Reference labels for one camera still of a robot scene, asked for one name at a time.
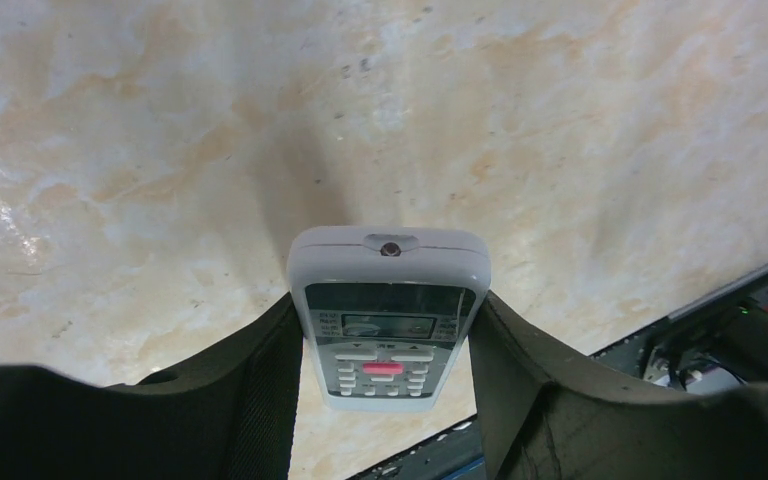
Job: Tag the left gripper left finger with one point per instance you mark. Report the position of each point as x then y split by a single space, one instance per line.
227 412

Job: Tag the white remote control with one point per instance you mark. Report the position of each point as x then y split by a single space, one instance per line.
386 310

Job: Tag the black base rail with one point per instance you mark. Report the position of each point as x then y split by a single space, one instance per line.
718 345

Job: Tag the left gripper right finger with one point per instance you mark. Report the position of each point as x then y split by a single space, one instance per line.
547 411

